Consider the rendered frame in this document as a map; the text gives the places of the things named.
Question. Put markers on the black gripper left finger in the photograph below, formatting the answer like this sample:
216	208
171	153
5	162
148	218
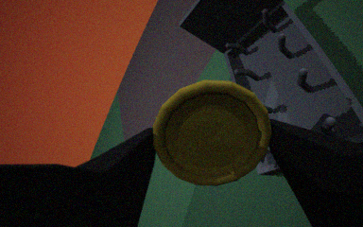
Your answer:
106	191

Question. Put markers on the olive-yellow round plate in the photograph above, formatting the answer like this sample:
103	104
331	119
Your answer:
212	132

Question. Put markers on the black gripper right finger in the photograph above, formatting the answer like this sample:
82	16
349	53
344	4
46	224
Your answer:
324	172

